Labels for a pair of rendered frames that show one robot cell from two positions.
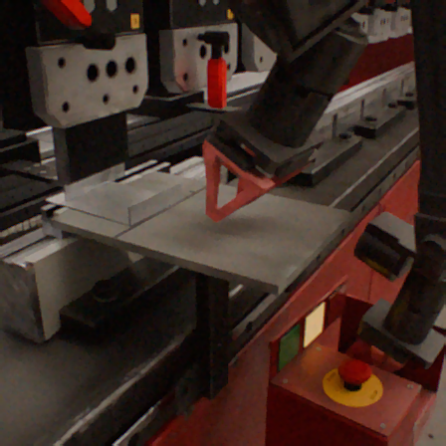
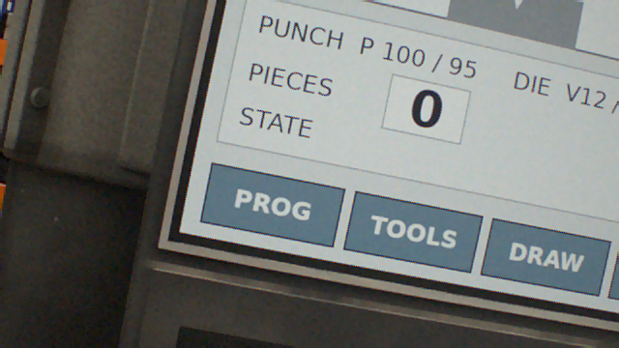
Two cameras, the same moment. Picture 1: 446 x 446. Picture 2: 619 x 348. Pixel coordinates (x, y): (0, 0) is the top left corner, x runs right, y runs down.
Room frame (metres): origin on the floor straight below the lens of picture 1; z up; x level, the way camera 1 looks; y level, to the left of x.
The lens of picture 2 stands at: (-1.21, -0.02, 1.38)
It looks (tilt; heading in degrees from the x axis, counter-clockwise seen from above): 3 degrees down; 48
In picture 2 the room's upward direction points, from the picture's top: 12 degrees clockwise
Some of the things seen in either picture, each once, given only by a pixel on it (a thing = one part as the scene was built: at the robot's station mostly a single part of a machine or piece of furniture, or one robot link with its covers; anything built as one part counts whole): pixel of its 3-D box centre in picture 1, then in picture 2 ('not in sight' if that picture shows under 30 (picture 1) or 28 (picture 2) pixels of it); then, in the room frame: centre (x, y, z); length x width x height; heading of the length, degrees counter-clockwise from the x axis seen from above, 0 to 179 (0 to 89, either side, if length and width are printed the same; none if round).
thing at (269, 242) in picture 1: (202, 219); not in sight; (0.53, 0.02, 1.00); 0.26 x 0.18 x 0.01; 59
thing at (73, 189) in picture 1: (93, 148); not in sight; (0.61, 0.15, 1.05); 0.10 x 0.02 x 0.10; 149
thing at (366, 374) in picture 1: (353, 378); not in sight; (0.52, -0.15, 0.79); 0.04 x 0.04 x 0.04
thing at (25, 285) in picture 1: (130, 233); not in sight; (0.66, 0.12, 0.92); 0.39 x 0.06 x 0.10; 149
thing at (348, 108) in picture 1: (387, 91); not in sight; (1.69, -0.50, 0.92); 1.67 x 0.06 x 0.10; 149
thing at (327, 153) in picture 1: (328, 157); not in sight; (1.10, -0.21, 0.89); 0.30 x 0.05 x 0.03; 149
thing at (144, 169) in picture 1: (111, 195); not in sight; (0.63, 0.14, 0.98); 0.20 x 0.03 x 0.03; 149
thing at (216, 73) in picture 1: (213, 70); not in sight; (0.71, 0.02, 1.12); 0.04 x 0.02 x 0.10; 59
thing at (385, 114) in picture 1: (381, 119); not in sight; (1.44, -0.42, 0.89); 0.30 x 0.05 x 0.03; 149
